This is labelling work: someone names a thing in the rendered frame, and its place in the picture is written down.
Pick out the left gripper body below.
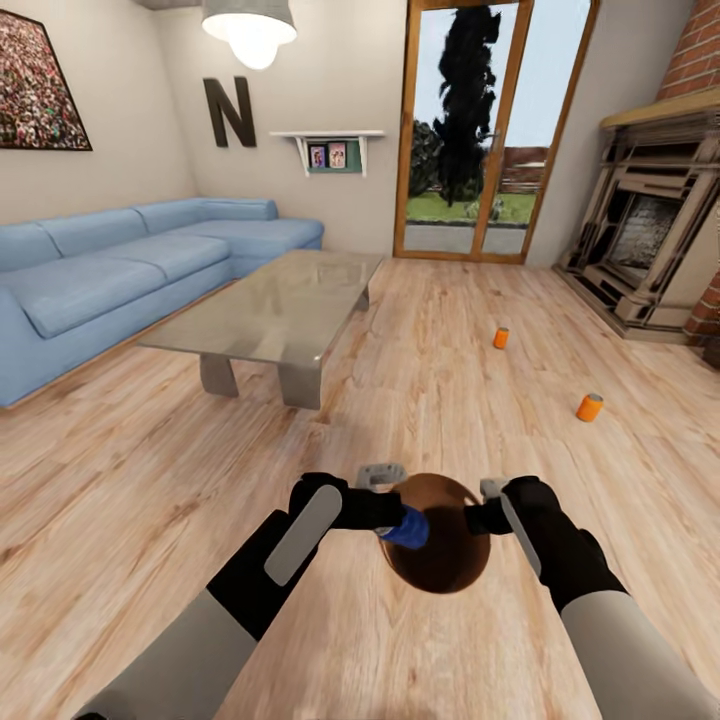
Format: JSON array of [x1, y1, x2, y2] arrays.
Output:
[[356, 489, 405, 531]]

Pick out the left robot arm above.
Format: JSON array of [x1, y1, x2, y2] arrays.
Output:
[[72, 463, 409, 720]]

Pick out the trash can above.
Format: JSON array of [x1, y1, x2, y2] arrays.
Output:
[[383, 473, 493, 596]]

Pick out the can of soda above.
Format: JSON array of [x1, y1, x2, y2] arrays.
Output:
[[576, 393, 603, 422], [372, 503, 429, 551], [493, 327, 509, 349]]

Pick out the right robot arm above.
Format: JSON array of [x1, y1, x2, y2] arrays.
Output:
[[463, 475, 720, 720]]

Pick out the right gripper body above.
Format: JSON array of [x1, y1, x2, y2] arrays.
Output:
[[463, 500, 510, 535]]

